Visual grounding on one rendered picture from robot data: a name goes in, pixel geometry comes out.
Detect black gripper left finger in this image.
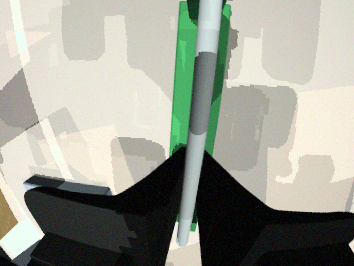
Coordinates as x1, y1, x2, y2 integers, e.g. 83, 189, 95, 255
24, 148, 186, 266

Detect green cradle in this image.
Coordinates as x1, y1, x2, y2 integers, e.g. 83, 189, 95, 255
170, 0, 232, 157

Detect grey pin with dark red head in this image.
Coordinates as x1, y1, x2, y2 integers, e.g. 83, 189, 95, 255
177, 0, 224, 247

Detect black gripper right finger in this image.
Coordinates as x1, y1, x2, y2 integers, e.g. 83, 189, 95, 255
196, 150, 354, 266

